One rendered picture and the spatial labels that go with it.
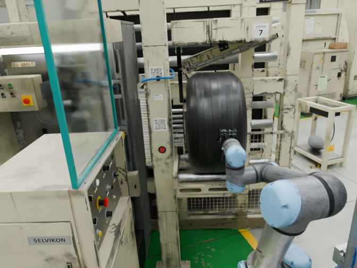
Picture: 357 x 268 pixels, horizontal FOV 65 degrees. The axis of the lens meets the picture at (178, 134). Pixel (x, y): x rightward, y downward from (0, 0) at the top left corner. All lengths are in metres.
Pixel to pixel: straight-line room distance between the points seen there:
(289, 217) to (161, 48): 1.09
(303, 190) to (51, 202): 0.75
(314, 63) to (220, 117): 4.63
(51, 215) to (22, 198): 0.11
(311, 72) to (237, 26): 4.22
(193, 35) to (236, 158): 0.95
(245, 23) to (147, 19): 0.61
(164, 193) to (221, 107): 0.70
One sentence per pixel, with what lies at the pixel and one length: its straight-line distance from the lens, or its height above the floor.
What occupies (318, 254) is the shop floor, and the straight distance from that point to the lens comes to 2.66.
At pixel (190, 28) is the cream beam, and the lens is 1.79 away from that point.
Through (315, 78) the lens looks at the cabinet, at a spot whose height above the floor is 0.75.
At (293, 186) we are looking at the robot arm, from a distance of 0.77.
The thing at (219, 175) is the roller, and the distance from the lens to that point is 1.67.
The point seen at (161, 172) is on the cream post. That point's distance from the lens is 1.74.
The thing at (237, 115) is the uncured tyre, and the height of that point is 1.31.
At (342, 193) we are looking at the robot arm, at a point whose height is 1.31.
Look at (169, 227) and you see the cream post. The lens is 1.97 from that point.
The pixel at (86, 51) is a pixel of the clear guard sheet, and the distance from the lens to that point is 1.11.
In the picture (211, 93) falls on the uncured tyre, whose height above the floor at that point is 1.41.
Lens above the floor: 1.72
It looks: 20 degrees down
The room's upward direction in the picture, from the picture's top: 3 degrees counter-clockwise
